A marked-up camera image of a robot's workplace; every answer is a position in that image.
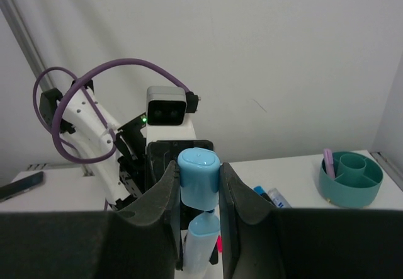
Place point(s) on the teal round desk organizer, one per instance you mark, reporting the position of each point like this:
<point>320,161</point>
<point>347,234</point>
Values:
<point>358,180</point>

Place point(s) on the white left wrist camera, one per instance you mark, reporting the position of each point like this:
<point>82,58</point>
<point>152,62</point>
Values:
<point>166,115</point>

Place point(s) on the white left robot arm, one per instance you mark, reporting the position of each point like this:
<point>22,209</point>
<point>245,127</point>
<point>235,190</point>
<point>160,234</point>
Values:
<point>90,130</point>

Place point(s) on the black smartphone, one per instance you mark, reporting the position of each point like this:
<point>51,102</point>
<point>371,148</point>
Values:
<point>21,186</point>

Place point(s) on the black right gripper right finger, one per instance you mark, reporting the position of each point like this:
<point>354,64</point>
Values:
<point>262,241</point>

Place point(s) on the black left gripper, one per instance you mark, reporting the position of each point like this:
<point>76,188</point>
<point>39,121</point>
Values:
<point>147,150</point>

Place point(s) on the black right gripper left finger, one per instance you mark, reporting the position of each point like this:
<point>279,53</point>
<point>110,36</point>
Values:
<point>140,241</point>

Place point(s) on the black pink highlighter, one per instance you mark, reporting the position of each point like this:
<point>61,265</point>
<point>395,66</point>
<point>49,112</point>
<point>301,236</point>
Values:
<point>219,244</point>

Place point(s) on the blue glue bottle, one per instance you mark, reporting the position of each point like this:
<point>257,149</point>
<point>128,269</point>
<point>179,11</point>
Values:
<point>278,199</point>

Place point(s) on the blue translucent highlighter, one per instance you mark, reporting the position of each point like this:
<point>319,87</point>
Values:
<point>201,239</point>

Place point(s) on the blue highlighter cap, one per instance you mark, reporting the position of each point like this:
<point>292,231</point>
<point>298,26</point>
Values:
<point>199,178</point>

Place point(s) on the pink translucent highlighter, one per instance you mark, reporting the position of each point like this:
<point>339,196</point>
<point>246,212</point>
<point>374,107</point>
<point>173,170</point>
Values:
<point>329,163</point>

